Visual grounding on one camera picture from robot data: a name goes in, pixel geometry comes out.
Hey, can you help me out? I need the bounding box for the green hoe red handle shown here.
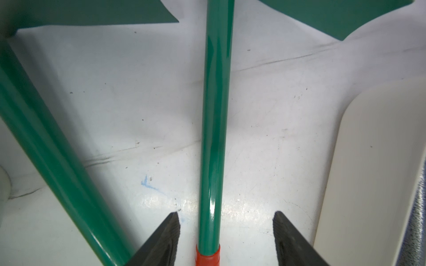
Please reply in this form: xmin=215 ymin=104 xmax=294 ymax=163
xmin=195 ymin=1 xmax=409 ymax=266
xmin=1 ymin=1 xmax=176 ymax=266

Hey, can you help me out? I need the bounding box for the cream plastic storage tray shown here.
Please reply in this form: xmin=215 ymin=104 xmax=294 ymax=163
xmin=314 ymin=76 xmax=426 ymax=266

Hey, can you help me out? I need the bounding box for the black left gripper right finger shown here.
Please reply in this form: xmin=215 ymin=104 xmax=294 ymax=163
xmin=273 ymin=211 xmax=329 ymax=266

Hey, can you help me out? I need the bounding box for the grey speckled hoe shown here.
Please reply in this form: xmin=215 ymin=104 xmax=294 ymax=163
xmin=396 ymin=166 xmax=426 ymax=266

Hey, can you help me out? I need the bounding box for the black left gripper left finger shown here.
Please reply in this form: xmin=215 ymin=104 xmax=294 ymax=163
xmin=125 ymin=212 xmax=180 ymax=266

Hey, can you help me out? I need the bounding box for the orange patterned white bowl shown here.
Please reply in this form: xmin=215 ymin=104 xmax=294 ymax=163
xmin=0 ymin=167 xmax=12 ymax=203

